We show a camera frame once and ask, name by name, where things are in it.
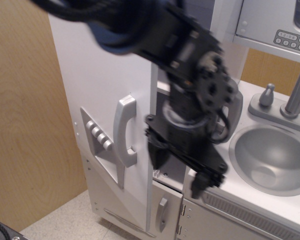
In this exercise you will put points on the silver ice dispenser panel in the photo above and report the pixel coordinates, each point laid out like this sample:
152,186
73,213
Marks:
102,148

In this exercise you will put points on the white toy kitchen cabinet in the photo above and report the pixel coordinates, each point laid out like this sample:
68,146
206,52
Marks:
178,177

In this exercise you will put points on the silver lower door handle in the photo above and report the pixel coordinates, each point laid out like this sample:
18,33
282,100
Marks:
160,222

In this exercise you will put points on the silver toy sink bowl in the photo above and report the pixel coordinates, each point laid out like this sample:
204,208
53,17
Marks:
267,158

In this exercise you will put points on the white lower freezer door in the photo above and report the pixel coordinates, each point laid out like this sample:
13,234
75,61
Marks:
133,208

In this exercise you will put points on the black object bottom left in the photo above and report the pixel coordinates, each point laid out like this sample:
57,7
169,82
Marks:
7,233

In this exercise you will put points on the silver toy faucet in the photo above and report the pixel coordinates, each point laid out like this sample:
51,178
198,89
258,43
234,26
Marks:
292,108

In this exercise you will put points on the grey toy telephone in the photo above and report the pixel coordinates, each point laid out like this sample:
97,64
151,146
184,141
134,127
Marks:
232,113

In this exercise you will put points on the white toy microwave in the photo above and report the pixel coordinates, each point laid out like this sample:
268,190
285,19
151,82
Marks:
270,26

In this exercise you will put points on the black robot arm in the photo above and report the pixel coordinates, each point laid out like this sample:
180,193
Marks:
204,104

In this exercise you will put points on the white toy fridge door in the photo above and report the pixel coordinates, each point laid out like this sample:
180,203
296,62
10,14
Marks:
96,80

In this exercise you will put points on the silver faucet knob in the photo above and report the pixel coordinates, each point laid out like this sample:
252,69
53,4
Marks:
266,99

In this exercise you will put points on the silver fridge door handle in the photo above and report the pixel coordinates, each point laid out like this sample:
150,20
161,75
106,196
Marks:
125,110

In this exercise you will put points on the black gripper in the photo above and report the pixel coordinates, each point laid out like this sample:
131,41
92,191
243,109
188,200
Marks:
190,144

